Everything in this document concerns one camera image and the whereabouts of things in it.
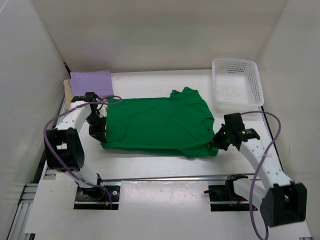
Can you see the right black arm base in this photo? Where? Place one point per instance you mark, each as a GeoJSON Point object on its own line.
{"type": "Point", "coordinates": [221, 201]}

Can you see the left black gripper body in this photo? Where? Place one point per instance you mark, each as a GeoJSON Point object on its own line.
{"type": "Point", "coordinates": [97, 128]}

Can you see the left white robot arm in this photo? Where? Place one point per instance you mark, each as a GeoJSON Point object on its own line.
{"type": "Point", "coordinates": [64, 151]}

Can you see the beige t shirt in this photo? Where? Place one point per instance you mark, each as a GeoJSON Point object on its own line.
{"type": "Point", "coordinates": [68, 92]}

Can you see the white plastic basket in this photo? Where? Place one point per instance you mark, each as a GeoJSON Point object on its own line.
{"type": "Point", "coordinates": [236, 84]}

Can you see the front aluminium table rail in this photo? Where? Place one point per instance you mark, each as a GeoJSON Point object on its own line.
{"type": "Point", "coordinates": [208, 177]}

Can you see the aluminium frame rail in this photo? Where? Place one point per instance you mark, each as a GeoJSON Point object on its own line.
{"type": "Point", "coordinates": [27, 162]}

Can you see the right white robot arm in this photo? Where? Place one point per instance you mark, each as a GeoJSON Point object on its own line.
{"type": "Point", "coordinates": [280, 200]}

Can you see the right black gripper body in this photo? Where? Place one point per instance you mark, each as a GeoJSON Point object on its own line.
{"type": "Point", "coordinates": [218, 140]}

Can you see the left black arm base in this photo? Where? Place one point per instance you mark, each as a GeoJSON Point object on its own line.
{"type": "Point", "coordinates": [98, 199]}

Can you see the green t shirt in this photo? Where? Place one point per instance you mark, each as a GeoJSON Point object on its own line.
{"type": "Point", "coordinates": [178, 125]}

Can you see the purple t shirt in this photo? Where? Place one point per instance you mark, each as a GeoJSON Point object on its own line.
{"type": "Point", "coordinates": [99, 82]}

